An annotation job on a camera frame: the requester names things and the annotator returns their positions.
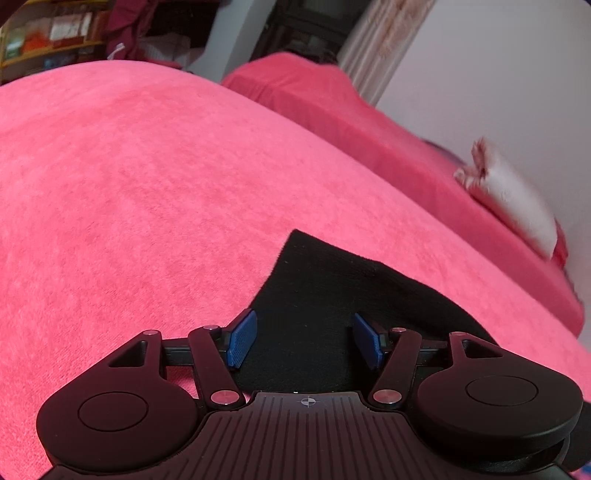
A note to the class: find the pink bed blanket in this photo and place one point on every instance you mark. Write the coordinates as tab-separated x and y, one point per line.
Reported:
138	197

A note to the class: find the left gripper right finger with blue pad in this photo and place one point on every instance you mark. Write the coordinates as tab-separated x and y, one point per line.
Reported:
431	373

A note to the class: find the dark window with frame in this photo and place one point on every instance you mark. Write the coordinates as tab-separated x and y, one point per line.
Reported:
366	39

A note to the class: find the black pants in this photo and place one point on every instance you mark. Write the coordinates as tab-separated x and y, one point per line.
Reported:
305	340

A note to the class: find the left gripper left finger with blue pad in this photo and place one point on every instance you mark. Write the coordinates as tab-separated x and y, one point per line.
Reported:
211	352

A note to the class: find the white bolster pillow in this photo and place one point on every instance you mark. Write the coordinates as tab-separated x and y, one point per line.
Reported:
494	182

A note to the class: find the cluttered clothes shelf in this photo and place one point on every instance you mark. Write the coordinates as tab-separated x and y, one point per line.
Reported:
38	36

